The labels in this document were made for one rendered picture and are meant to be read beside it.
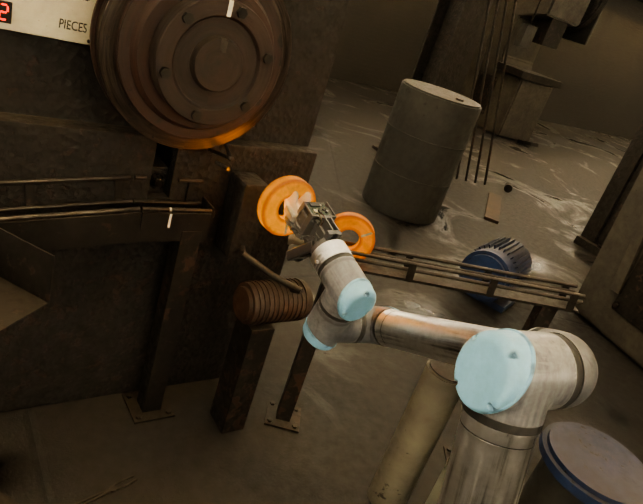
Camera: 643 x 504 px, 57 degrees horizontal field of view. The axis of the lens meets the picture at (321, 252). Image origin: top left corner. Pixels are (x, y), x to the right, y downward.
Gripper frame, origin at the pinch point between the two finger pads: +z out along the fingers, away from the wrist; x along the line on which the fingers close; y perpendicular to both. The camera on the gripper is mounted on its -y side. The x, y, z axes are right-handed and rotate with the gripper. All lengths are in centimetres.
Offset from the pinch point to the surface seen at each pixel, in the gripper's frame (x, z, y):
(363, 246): -31.2, -3.1, -13.9
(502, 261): -181, 33, -64
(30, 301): 58, -10, -22
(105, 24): 44, 26, 23
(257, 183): -2.0, 17.3, -9.5
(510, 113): -644, 400, -159
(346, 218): -25.1, 2.9, -8.5
